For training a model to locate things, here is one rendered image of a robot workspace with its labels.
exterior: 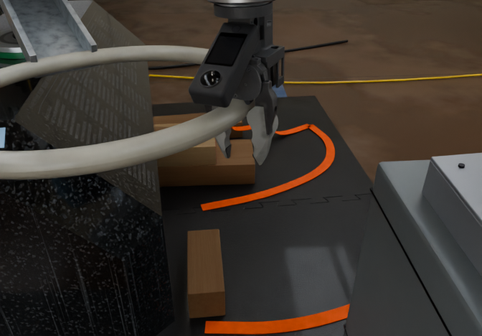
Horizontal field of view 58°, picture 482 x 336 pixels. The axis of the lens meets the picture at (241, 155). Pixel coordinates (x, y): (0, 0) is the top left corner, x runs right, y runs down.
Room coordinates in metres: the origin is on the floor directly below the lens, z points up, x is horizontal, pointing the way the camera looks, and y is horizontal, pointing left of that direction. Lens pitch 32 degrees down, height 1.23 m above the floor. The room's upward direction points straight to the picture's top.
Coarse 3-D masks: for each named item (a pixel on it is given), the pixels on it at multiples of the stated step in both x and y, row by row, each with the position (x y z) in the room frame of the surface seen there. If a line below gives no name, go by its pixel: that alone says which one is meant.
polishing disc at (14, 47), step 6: (6, 30) 1.20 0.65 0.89; (0, 36) 1.14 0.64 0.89; (6, 36) 1.14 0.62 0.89; (0, 42) 1.09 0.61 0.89; (6, 42) 1.09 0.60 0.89; (12, 42) 1.09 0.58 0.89; (0, 48) 1.05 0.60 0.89; (6, 48) 1.05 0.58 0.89; (12, 48) 1.05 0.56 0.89; (18, 48) 1.05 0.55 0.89
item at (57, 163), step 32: (32, 64) 0.75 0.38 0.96; (64, 64) 0.78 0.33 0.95; (96, 64) 0.81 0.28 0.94; (192, 128) 0.43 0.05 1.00; (224, 128) 0.46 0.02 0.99; (0, 160) 0.37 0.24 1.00; (32, 160) 0.37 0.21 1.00; (64, 160) 0.37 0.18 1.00; (96, 160) 0.37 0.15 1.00; (128, 160) 0.38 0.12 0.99
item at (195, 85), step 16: (224, 32) 0.52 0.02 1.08; (240, 32) 0.51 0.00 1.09; (256, 32) 0.52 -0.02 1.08; (224, 48) 0.49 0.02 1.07; (240, 48) 0.49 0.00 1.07; (208, 64) 0.48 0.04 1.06; (224, 64) 0.47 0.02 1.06; (240, 64) 0.47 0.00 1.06; (192, 80) 0.46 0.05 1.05; (208, 80) 0.45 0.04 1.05; (224, 80) 0.45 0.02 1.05; (192, 96) 0.45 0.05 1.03; (208, 96) 0.44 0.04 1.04; (224, 96) 0.43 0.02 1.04
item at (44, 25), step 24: (0, 0) 0.97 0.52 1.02; (24, 0) 1.03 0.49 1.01; (48, 0) 1.04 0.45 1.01; (24, 24) 0.93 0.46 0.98; (48, 24) 0.94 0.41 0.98; (72, 24) 0.91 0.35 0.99; (24, 48) 0.79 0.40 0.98; (48, 48) 0.85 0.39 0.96; (72, 48) 0.87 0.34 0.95; (96, 48) 0.82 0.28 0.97
